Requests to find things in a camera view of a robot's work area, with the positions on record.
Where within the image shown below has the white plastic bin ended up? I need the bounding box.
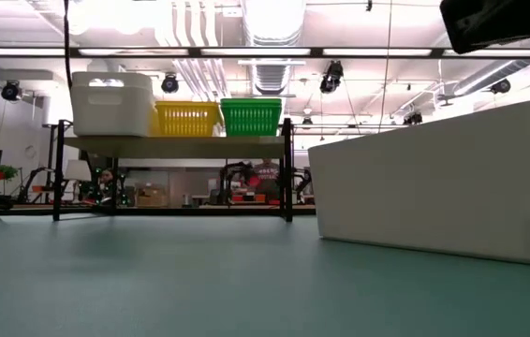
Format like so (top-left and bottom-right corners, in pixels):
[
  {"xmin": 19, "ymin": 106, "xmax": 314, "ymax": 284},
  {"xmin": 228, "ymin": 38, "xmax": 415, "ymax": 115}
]
[
  {"xmin": 306, "ymin": 95, "xmax": 530, "ymax": 269},
  {"xmin": 69, "ymin": 86, "xmax": 157, "ymax": 139},
  {"xmin": 70, "ymin": 70, "xmax": 155, "ymax": 91}
]

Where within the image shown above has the green plastic basket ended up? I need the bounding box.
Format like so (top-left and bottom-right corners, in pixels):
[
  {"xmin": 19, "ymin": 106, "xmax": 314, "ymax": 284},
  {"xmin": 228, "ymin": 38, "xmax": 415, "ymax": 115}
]
[
  {"xmin": 219, "ymin": 96, "xmax": 284, "ymax": 106},
  {"xmin": 219, "ymin": 108, "xmax": 284, "ymax": 139},
  {"xmin": 219, "ymin": 102, "xmax": 284, "ymax": 112}
]

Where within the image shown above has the yellow plastic basket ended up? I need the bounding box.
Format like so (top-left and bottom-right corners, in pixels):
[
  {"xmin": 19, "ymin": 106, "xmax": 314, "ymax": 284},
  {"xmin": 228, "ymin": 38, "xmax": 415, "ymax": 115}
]
[
  {"xmin": 151, "ymin": 106, "xmax": 224, "ymax": 139},
  {"xmin": 152, "ymin": 99, "xmax": 224, "ymax": 110}
]

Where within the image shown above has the black ceiling spotlight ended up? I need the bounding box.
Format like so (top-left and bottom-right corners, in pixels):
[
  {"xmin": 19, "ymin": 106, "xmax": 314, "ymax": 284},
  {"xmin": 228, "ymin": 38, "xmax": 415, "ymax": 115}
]
[
  {"xmin": 160, "ymin": 73, "xmax": 181, "ymax": 95},
  {"xmin": 402, "ymin": 110, "xmax": 425, "ymax": 127},
  {"xmin": 318, "ymin": 60, "xmax": 346, "ymax": 95},
  {"xmin": 0, "ymin": 80, "xmax": 24, "ymax": 103},
  {"xmin": 489, "ymin": 78, "xmax": 513, "ymax": 96}
]

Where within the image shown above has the person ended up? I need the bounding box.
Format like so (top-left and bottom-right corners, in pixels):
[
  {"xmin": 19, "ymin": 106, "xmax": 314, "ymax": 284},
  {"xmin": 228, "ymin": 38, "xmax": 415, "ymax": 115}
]
[
  {"xmin": 245, "ymin": 158, "xmax": 283, "ymax": 203},
  {"xmin": 96, "ymin": 167, "xmax": 117, "ymax": 203}
]

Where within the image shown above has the black overhead light bar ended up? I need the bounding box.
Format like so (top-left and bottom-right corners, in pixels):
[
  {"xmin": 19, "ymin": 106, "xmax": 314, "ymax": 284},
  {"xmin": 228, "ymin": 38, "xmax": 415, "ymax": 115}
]
[{"xmin": 0, "ymin": 45, "xmax": 530, "ymax": 61}]

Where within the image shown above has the cardboard box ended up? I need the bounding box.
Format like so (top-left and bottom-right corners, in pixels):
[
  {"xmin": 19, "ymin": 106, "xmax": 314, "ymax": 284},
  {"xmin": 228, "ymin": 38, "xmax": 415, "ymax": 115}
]
[{"xmin": 134, "ymin": 183, "xmax": 169, "ymax": 209}]

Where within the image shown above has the green table mat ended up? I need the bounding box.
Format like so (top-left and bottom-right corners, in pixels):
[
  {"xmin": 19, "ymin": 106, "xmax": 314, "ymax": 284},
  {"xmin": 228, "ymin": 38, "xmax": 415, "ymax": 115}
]
[{"xmin": 0, "ymin": 213, "xmax": 530, "ymax": 337}]

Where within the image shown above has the white lamp shade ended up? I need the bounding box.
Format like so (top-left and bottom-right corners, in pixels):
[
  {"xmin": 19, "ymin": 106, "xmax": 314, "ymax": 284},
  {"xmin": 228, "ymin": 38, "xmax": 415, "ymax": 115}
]
[{"xmin": 63, "ymin": 158, "xmax": 94, "ymax": 183}]

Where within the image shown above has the green plant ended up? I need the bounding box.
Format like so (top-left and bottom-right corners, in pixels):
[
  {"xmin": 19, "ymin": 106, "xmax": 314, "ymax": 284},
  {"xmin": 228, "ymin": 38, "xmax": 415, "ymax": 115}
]
[{"xmin": 0, "ymin": 163, "xmax": 20, "ymax": 183}]

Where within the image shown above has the silver ceiling duct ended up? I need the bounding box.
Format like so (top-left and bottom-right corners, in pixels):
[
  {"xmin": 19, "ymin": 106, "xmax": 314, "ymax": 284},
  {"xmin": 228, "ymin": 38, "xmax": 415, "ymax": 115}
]
[{"xmin": 240, "ymin": 0, "xmax": 309, "ymax": 97}]

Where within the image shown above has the black aluminium table frame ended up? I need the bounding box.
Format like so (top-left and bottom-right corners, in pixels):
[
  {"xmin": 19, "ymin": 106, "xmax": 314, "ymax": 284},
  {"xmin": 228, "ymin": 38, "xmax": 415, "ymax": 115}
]
[{"xmin": 0, "ymin": 204, "xmax": 318, "ymax": 218}]

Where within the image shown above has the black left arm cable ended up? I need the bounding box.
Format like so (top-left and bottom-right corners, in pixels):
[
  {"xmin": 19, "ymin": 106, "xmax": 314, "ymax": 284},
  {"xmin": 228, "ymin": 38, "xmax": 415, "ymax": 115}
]
[{"xmin": 62, "ymin": 0, "xmax": 74, "ymax": 91}]

